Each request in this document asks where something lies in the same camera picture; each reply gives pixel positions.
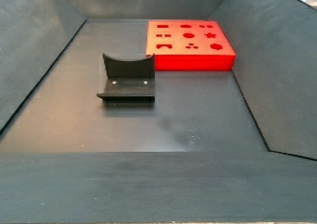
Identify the red shape-sorting board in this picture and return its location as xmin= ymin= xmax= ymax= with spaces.
xmin=145 ymin=19 xmax=235 ymax=71

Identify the black curved holder stand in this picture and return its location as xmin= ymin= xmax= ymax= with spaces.
xmin=96 ymin=55 xmax=155 ymax=101

